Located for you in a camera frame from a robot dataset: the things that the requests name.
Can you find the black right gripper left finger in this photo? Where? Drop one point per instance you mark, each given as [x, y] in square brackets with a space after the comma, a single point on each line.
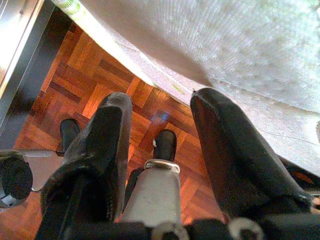
[100, 155]

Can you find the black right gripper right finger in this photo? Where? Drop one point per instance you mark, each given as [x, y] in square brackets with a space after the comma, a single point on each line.
[237, 160]

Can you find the beige floral bed sheet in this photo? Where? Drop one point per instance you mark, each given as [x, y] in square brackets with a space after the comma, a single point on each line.
[225, 50]

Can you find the grey furniture panel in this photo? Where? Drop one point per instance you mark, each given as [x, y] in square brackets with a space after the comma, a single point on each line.
[15, 37]

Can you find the robot right leg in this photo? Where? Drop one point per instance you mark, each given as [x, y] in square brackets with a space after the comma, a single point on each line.
[152, 195]

